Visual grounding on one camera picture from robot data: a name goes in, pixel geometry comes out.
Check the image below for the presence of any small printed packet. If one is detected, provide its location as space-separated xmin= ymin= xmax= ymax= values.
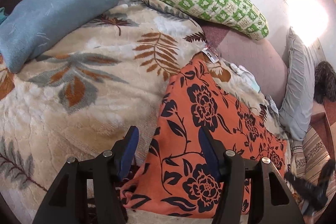
xmin=202 ymin=47 xmax=219 ymax=64

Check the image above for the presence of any small white teal cloth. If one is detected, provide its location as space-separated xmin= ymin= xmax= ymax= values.
xmin=230 ymin=63 xmax=261 ymax=93

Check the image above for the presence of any grey blue pillow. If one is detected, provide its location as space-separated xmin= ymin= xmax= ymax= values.
xmin=279 ymin=28 xmax=315 ymax=141

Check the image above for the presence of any pink quilted mattress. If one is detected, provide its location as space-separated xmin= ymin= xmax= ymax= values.
xmin=200 ymin=22 xmax=288 ymax=107

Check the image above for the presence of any leaf pattern blanket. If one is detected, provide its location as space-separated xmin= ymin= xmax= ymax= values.
xmin=0 ymin=0 xmax=292 ymax=224

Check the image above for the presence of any striped beige cushion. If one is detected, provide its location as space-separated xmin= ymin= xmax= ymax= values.
xmin=290 ymin=126 xmax=330 ymax=185

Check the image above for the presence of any orange floral blouse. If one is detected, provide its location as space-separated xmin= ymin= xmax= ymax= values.
xmin=120 ymin=58 xmax=287 ymax=218

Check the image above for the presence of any dark furry cushion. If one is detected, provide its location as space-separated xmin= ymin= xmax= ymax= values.
xmin=314 ymin=61 xmax=336 ymax=104

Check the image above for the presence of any blue folded towel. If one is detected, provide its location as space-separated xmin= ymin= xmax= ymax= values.
xmin=1 ymin=0 xmax=118 ymax=73

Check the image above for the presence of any small grey crumpled cloth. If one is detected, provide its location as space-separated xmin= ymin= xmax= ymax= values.
xmin=266 ymin=95 xmax=279 ymax=117

